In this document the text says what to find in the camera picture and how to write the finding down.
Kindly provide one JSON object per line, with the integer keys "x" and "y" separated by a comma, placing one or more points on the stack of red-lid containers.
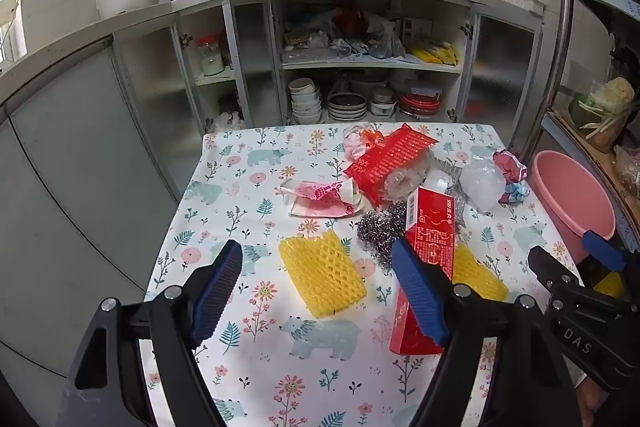
{"x": 420, "y": 102}

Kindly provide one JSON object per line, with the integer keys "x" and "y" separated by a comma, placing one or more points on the white kitchen cabinet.
{"x": 75, "y": 117}

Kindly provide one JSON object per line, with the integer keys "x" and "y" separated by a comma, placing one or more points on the green onions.
{"x": 602, "y": 124}

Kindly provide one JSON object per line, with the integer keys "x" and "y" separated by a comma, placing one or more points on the clear pink plastic wrapper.
{"x": 357, "y": 142}

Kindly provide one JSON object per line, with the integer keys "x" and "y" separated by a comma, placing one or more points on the grey plastic bag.
{"x": 385, "y": 39}

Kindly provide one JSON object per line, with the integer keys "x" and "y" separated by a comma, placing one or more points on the small white pot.
{"x": 383, "y": 102}

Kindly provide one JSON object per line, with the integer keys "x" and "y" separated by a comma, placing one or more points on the napa cabbage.
{"x": 617, "y": 92}

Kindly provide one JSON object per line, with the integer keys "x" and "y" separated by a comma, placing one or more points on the steel wool scrubber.
{"x": 380, "y": 232}

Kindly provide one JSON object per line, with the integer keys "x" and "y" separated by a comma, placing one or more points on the white foam piece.
{"x": 439, "y": 179}

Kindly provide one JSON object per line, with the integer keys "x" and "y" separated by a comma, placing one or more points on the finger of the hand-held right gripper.
{"x": 542, "y": 264}
{"x": 605, "y": 251}

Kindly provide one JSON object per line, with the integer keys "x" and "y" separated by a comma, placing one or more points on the yellow bag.
{"x": 611, "y": 284}

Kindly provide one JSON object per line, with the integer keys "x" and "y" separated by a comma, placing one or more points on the clear plastic bag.
{"x": 482, "y": 184}

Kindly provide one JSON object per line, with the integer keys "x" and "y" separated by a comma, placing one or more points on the clear vegetable container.
{"x": 600, "y": 127}

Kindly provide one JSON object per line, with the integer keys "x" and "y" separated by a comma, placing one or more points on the stack of white bowls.
{"x": 305, "y": 102}

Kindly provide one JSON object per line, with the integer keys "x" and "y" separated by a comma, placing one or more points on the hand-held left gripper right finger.
{"x": 420, "y": 297}

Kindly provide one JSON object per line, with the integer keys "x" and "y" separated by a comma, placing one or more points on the red snack packet clear tray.
{"x": 385, "y": 162}

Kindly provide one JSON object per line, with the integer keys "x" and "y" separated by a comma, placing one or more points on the stack of dark plates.
{"x": 346, "y": 107}

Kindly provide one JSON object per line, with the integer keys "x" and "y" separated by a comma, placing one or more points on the steel shelf rack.
{"x": 565, "y": 7}

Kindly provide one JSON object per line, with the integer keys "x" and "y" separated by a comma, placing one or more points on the pink printed paper wrapper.
{"x": 320, "y": 197}

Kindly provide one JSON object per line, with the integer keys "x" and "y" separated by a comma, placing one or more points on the long red carton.
{"x": 432, "y": 237}

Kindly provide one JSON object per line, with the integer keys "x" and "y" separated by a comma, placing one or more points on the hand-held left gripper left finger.
{"x": 217, "y": 292}

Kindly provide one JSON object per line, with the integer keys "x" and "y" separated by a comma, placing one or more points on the white cardboard box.
{"x": 417, "y": 29}

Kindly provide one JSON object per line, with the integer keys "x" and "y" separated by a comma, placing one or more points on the yellow packets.
{"x": 435, "y": 54}

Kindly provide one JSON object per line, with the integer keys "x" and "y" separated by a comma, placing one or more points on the person's right hand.
{"x": 589, "y": 402}

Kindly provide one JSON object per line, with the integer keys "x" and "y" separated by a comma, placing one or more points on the red blue paper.
{"x": 512, "y": 174}

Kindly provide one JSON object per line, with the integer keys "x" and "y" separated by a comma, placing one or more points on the frosted cabinet door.
{"x": 250, "y": 57}
{"x": 505, "y": 72}

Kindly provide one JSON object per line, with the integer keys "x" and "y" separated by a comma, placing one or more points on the glass jar red lid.
{"x": 211, "y": 57}

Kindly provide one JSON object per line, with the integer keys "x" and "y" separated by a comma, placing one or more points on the red plastic bag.
{"x": 350, "y": 19}

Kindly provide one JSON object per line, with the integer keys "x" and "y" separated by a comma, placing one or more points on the floral bear printed tablecloth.
{"x": 280, "y": 187}

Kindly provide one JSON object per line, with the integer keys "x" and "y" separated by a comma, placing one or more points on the pink plastic bucket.
{"x": 570, "y": 202}

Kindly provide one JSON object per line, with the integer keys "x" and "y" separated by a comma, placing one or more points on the yellow foam fruit net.
{"x": 320, "y": 272}
{"x": 482, "y": 279}

